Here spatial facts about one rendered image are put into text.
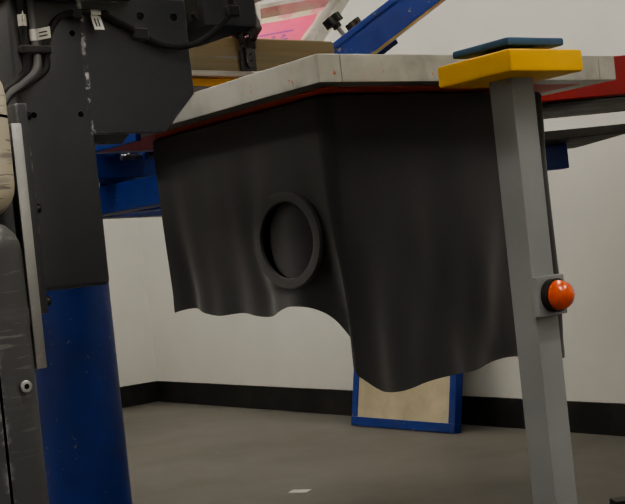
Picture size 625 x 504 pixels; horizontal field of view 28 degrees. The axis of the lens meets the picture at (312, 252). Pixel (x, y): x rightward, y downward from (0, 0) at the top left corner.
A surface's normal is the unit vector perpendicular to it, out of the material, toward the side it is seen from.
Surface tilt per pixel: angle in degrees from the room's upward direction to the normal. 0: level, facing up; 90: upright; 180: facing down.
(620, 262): 90
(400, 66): 90
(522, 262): 90
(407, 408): 79
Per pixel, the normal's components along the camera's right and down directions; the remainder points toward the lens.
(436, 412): -0.80, -0.11
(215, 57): 0.59, -0.07
